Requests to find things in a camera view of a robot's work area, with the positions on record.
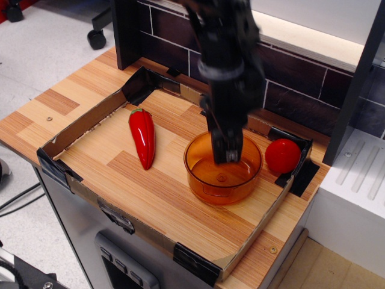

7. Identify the black floor cable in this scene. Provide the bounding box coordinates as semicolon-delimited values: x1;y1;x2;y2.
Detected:
0;182;46;217

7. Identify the red toy tomato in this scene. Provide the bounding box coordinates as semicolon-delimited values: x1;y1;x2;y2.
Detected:
265;138;301;173

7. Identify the white toy sink unit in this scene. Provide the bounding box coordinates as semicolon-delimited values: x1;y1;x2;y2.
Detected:
306;57;385;270

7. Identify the black office chair base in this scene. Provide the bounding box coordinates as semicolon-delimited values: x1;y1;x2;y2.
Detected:
1;1;112;50

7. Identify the red toy chili pepper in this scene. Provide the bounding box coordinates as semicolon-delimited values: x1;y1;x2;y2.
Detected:
128;108;155;170

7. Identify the dark left side panel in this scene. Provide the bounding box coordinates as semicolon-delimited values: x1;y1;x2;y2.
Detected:
110;0;142;70

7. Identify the dark grey vertical post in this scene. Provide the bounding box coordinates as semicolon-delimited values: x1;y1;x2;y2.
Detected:
323;1;384;166

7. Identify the black metal bracket with screw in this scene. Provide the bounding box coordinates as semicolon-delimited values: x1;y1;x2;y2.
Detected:
1;243;67;289

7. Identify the grey oven control panel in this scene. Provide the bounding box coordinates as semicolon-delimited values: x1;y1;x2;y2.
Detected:
94;232;160;289

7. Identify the cardboard fence with black tape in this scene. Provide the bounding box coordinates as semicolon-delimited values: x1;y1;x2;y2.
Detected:
37;67;320;288

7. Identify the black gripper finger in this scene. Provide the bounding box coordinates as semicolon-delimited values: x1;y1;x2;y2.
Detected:
211;129;243;164

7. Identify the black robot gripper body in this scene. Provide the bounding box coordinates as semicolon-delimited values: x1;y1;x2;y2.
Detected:
199;57;265;141

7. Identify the transparent orange plastic pot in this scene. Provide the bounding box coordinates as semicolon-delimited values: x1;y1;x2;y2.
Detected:
183;132;263;205

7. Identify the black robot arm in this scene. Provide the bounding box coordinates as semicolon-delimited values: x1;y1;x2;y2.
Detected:
180;1;265;164

